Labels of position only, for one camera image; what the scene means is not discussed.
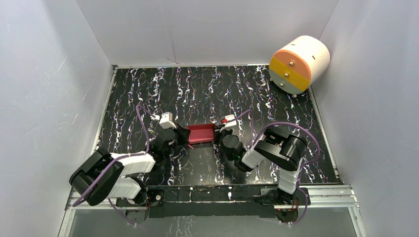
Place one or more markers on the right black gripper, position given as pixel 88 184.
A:
pixel 218 133

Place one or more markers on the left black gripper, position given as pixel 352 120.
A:
pixel 178 137

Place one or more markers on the pink paper box sheet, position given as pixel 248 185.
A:
pixel 200 134

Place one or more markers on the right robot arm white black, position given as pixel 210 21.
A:
pixel 282 148

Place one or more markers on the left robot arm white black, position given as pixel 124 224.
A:
pixel 106 175

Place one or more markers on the round drawer cabinet toy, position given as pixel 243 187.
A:
pixel 297 65

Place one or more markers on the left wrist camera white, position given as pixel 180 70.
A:
pixel 166 121

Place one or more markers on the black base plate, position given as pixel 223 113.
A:
pixel 253 208

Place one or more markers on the aluminium front rail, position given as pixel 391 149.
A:
pixel 322 195

